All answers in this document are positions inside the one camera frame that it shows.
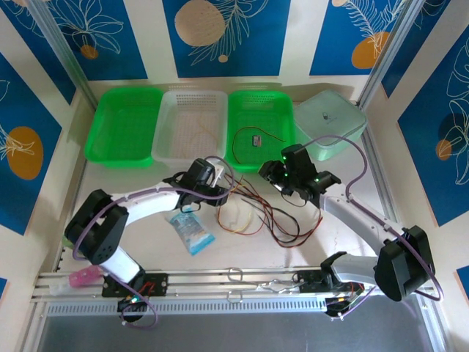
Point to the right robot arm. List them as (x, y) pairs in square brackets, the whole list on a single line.
[(359, 220)]

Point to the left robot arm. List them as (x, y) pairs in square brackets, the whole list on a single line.
[(146, 203)]

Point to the small dark label card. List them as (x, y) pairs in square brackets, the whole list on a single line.
[(256, 141)]

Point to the blue snack packet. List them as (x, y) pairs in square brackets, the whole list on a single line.
[(190, 229)]

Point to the white plastic basket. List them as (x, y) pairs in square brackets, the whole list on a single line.
[(183, 124)]

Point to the green plastic basket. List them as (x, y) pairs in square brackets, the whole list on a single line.
[(121, 124), (260, 110)]

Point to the grey metal sheet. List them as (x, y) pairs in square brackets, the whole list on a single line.
[(234, 335)]

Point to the pink plastic packet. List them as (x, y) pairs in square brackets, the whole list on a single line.
[(84, 276)]

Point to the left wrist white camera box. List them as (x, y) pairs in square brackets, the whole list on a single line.
[(220, 172)]

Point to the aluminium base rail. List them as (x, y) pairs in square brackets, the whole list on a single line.
[(205, 284)]

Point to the aluminium frame post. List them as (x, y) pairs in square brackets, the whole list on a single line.
[(388, 51), (60, 47)]

